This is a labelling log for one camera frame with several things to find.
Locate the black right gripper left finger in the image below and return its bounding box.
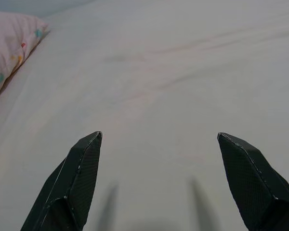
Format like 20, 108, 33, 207
20, 131, 103, 231

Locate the white sheeted bed mattress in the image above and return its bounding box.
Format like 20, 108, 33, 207
0, 0, 289, 231

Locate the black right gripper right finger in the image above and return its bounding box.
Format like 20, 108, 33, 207
217, 132, 289, 231

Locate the pink floral print pillow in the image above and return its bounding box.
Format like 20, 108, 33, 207
0, 11, 50, 103

